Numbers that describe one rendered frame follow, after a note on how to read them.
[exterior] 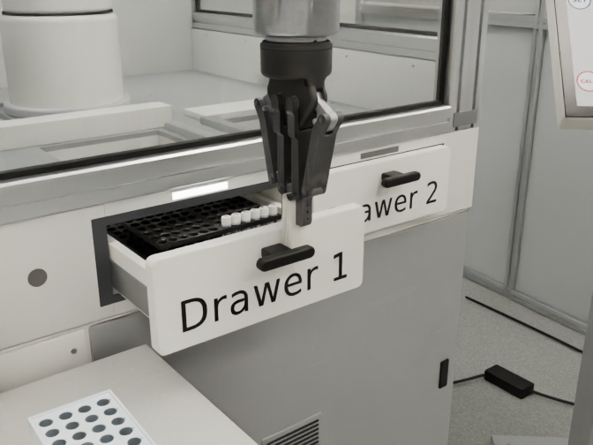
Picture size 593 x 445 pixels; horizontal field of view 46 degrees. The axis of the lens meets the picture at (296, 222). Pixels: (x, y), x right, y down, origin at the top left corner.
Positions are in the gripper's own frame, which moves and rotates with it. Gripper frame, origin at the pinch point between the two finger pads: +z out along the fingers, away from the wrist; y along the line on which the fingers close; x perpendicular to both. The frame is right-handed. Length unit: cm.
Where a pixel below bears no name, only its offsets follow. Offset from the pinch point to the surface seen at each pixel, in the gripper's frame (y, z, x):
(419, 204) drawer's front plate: 14.2, 9.1, -36.0
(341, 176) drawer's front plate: 14.2, 1.3, -19.1
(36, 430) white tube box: -0.8, 13.5, 31.3
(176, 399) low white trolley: 0.8, 17.3, 16.1
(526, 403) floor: 39, 93, -114
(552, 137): 75, 28, -168
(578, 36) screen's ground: 13, -15, -73
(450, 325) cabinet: 16, 36, -49
